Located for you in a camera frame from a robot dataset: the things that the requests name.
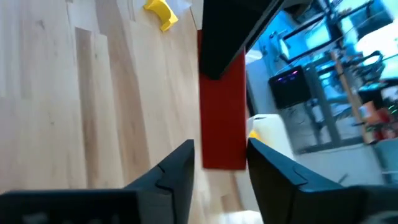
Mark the yellow rectangular block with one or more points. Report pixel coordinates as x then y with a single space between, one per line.
253 135

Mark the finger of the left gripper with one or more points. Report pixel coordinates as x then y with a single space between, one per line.
227 31

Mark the red rectangular block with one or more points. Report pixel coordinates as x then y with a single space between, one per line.
222 124

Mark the yellow arch block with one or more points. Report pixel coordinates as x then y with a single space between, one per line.
168 18

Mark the white plastic bin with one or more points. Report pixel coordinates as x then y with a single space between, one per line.
270 137

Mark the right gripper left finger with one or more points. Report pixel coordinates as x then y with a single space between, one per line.
174 186

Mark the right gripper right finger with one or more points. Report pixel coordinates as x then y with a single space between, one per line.
280 186

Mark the black computer with lights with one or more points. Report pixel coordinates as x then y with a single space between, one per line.
289 90

